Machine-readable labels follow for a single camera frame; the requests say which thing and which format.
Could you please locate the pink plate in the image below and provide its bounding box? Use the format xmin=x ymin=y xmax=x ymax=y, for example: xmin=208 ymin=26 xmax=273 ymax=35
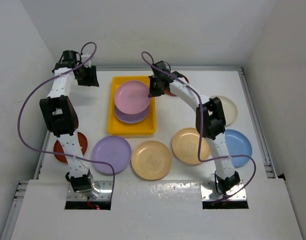
xmin=114 ymin=80 xmax=151 ymax=115

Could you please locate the purple plate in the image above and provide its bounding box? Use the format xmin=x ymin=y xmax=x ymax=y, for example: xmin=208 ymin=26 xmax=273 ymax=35
xmin=114 ymin=106 xmax=150 ymax=124
xmin=92 ymin=135 xmax=132 ymax=175

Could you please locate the tan plate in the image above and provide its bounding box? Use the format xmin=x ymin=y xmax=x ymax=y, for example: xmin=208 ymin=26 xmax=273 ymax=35
xmin=131 ymin=140 xmax=172 ymax=181
xmin=172 ymin=127 xmax=201 ymax=165

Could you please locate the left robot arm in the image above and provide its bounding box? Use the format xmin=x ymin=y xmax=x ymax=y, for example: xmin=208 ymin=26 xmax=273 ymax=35
xmin=40 ymin=50 xmax=100 ymax=198

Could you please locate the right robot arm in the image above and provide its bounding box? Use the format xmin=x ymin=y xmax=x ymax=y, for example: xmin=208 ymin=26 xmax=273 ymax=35
xmin=149 ymin=61 xmax=240 ymax=195

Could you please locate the yellow plastic bin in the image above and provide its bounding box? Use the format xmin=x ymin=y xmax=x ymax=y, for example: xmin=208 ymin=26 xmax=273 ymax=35
xmin=107 ymin=76 xmax=157 ymax=136

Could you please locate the dark red plate top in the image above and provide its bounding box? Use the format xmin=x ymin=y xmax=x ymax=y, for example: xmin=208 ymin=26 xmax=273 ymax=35
xmin=164 ymin=76 xmax=189 ymax=97

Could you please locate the dark red plate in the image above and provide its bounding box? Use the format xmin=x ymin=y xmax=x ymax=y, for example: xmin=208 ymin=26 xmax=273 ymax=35
xmin=164 ymin=76 xmax=189 ymax=97
xmin=53 ymin=132 xmax=88 ymax=164

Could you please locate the dark red plate left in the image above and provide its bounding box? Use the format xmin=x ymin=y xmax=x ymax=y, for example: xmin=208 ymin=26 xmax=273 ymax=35
xmin=53 ymin=132 xmax=88 ymax=164

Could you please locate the cream white plate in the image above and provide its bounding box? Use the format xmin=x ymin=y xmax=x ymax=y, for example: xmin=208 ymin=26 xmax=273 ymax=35
xmin=211 ymin=95 xmax=238 ymax=127

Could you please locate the light blue plate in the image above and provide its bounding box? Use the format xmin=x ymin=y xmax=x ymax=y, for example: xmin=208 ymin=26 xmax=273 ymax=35
xmin=225 ymin=129 xmax=252 ymax=168

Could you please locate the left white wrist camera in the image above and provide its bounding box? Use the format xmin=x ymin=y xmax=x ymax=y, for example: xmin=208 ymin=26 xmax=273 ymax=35
xmin=81 ymin=53 xmax=91 ymax=68

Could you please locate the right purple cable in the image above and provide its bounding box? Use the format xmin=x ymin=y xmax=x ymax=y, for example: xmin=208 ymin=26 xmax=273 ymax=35
xmin=141 ymin=51 xmax=257 ymax=206

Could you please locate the purple cable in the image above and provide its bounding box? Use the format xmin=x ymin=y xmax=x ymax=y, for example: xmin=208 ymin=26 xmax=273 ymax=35
xmin=141 ymin=51 xmax=257 ymax=206
xmin=17 ymin=41 xmax=116 ymax=201

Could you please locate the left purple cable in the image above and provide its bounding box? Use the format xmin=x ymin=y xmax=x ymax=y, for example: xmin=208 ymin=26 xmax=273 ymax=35
xmin=17 ymin=41 xmax=116 ymax=201

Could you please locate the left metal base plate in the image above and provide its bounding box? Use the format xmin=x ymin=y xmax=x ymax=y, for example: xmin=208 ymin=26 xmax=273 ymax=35
xmin=66 ymin=181 xmax=113 ymax=202

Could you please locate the metal base plate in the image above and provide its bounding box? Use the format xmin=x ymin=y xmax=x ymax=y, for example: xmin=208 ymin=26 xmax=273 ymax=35
xmin=200 ymin=181 xmax=247 ymax=202
xmin=66 ymin=181 xmax=113 ymax=202

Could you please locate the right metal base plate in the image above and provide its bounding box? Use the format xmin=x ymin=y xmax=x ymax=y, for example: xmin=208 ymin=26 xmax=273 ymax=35
xmin=200 ymin=181 xmax=247 ymax=202

